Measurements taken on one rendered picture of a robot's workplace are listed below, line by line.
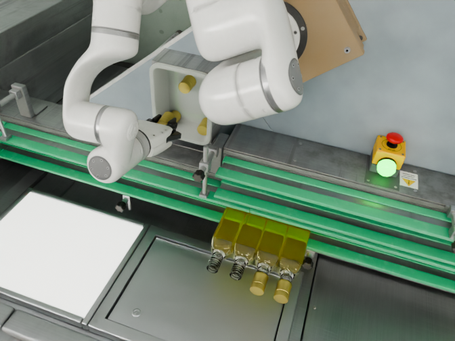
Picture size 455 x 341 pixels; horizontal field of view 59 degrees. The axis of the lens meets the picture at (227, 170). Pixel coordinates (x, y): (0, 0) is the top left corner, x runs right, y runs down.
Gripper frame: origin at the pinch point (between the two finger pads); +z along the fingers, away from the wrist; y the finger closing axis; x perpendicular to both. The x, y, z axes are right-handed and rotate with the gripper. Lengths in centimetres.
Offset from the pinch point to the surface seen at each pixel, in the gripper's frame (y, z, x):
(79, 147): -29.6, 6.1, -16.3
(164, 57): -5.0, 9.0, 14.4
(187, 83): 1.9, 9.4, 8.7
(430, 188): 67, 11, -5
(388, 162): 55, 8, 0
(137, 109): -17.8, 19.5, -5.4
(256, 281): 32.2, -16.1, -26.4
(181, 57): -0.9, 10.4, 14.7
